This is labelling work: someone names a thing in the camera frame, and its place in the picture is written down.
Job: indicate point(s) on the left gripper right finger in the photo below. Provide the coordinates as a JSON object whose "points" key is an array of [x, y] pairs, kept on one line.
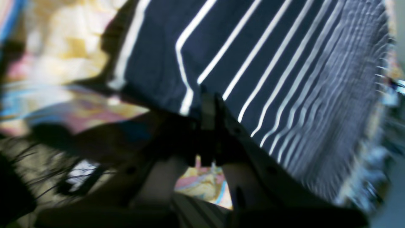
{"points": [[263, 194]]}

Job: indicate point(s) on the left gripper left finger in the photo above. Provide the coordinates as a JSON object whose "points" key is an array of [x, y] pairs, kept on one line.
{"points": [[141, 194]]}

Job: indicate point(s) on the navy white striped T-shirt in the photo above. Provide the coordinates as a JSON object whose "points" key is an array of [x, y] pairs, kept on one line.
{"points": [[301, 76]]}

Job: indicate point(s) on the patterned colourful tablecloth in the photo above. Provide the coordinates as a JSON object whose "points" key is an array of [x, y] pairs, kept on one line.
{"points": [[58, 62]]}

